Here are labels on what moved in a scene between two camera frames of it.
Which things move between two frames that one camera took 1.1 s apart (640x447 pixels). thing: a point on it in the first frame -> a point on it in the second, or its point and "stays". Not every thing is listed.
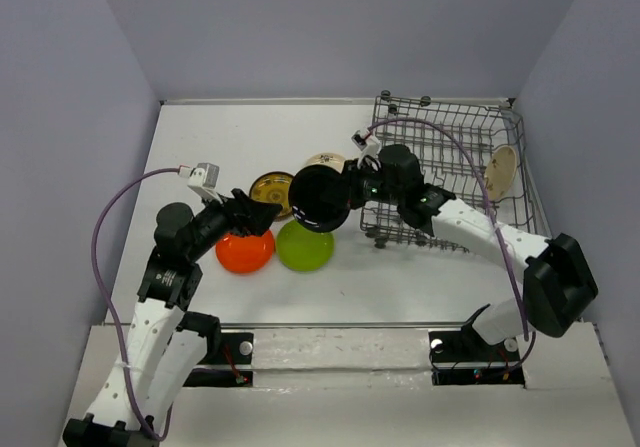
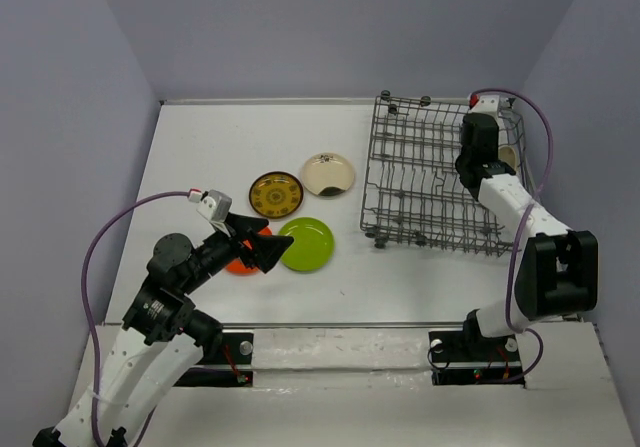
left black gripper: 247,217 -> 266,250
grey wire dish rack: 478,147 stays
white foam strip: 338,349 stays
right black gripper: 351,184 -> 497,140
